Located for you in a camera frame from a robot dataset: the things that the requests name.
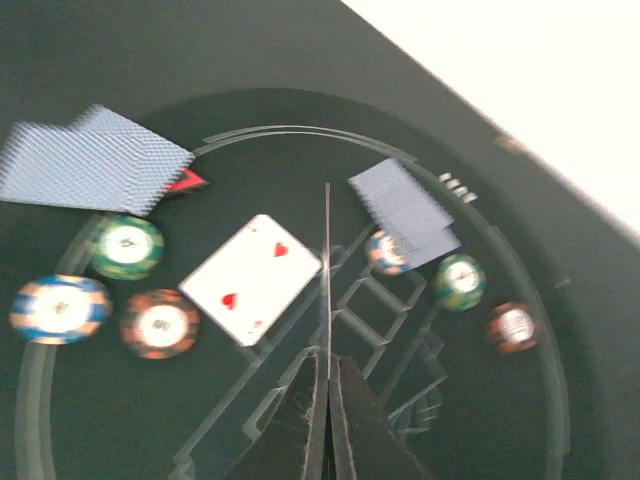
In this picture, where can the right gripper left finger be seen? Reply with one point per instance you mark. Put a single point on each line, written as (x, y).
(292, 444)

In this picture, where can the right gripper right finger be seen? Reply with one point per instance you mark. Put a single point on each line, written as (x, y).
(363, 443)

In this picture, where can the two of hearts card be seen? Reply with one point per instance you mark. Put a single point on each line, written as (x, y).
(248, 283)

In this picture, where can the brown chip stack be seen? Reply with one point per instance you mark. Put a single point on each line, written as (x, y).
(512, 328)
(159, 324)

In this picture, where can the green chip stack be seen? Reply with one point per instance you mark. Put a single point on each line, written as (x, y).
(126, 248)
(459, 284)

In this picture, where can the blue chip stack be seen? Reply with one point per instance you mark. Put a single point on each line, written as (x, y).
(383, 255)
(60, 309)

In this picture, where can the dealt card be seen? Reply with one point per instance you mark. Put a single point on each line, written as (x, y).
(103, 161)
(419, 226)

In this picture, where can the face-up hearts card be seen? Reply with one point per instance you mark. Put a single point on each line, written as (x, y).
(327, 269)

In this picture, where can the red triangular all-in button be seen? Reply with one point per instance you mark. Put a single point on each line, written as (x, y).
(187, 182)

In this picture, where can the round black poker mat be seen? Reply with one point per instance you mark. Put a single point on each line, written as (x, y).
(94, 409)

